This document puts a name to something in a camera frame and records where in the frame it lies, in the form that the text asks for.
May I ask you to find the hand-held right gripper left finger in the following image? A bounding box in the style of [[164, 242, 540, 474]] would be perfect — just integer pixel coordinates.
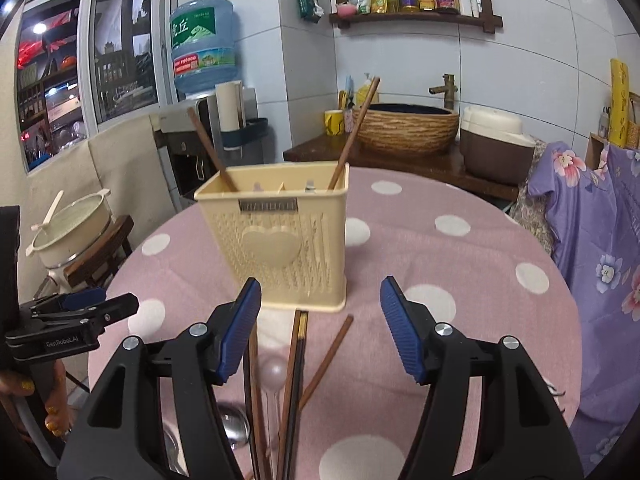
[[59, 277, 263, 480]]

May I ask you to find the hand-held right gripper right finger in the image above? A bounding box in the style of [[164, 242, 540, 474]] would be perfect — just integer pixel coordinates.
[[379, 276, 586, 480]]

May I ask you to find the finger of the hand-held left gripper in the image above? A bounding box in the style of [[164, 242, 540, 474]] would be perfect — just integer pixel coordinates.
[[31, 293, 141, 336], [30, 287, 108, 318]]

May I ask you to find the pink translucent spoon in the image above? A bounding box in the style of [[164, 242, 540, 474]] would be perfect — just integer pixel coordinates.
[[257, 354, 290, 480]]

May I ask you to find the black chopstick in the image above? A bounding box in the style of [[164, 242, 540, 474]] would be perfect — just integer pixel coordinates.
[[286, 310, 309, 480]]

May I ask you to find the brown wooden chopstick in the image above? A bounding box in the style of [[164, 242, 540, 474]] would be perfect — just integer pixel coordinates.
[[299, 314, 355, 412], [251, 324, 271, 480], [242, 355, 261, 480], [326, 76, 382, 192], [276, 310, 301, 480], [186, 106, 235, 192]]

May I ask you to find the metal spoon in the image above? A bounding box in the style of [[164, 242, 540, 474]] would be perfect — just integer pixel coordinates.
[[218, 402, 251, 450]]

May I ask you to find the cream plastic utensil holder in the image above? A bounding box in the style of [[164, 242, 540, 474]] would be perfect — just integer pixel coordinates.
[[194, 161, 349, 313]]

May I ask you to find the person's left hand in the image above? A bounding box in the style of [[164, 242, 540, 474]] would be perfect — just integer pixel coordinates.
[[0, 359, 78, 441]]

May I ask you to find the dark wooden stool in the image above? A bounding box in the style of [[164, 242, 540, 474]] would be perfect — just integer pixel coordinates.
[[64, 214, 136, 288]]

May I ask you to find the cream pot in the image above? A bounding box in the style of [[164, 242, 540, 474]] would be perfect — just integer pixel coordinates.
[[25, 189, 117, 269]]

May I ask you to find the cream ladle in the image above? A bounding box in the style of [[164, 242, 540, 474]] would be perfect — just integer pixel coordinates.
[[31, 190, 66, 232]]

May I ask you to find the beige cloth cover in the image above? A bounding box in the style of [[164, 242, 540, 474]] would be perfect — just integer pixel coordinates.
[[26, 114, 168, 266]]

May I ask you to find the grey water dispenser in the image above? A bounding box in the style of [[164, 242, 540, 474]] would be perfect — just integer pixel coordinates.
[[152, 85, 277, 212]]

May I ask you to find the dark wooden washstand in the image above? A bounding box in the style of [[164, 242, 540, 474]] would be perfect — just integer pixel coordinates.
[[282, 132, 521, 202]]

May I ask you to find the grey floral cloth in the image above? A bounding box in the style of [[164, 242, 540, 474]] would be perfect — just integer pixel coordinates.
[[506, 139, 557, 257]]

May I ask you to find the blue cup holder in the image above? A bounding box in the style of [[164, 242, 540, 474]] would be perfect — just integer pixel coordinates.
[[221, 117, 271, 152]]

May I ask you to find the woven wicker basin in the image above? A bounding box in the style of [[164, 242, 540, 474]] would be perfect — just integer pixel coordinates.
[[352, 103, 460, 157]]

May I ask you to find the brown and cream rice cooker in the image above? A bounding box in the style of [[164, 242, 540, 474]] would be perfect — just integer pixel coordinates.
[[458, 105, 537, 185]]

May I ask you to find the purple floral cloth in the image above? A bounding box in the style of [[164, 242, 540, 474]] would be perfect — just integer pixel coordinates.
[[527, 141, 640, 477]]

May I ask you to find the white paper cup stack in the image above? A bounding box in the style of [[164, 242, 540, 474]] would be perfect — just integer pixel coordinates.
[[215, 80, 244, 134]]

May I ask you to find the yellow dish soap bottle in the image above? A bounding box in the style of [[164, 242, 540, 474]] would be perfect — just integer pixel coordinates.
[[356, 72, 379, 107]]

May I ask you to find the bronze faucet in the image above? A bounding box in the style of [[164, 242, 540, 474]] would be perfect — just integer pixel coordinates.
[[428, 74, 459, 110]]

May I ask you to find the sliding glass window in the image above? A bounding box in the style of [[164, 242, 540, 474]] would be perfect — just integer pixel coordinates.
[[14, 0, 173, 173]]

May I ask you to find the light wooden box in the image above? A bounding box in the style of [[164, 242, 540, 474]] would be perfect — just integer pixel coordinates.
[[584, 132, 609, 171]]

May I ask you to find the blue water jug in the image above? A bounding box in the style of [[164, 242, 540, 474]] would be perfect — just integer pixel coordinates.
[[169, 0, 239, 96]]

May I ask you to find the yellow wrap roll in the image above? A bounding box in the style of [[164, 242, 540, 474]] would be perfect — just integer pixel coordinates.
[[608, 58, 630, 149]]

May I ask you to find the green hanging packet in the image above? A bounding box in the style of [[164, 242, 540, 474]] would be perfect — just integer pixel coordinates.
[[295, 0, 325, 24]]

